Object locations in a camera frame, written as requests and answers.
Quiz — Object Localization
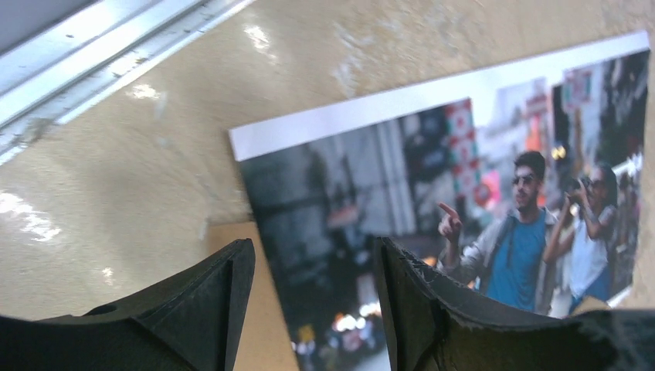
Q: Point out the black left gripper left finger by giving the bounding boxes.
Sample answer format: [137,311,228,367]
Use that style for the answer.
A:
[1,239,256,370]

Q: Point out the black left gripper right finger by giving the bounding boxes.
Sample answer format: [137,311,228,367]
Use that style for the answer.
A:
[374,237,654,371]

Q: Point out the printed street photo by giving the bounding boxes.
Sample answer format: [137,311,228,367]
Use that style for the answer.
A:
[229,31,650,370]

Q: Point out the brown cardboard backing board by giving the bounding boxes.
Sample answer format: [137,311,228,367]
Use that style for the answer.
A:
[205,222,299,371]

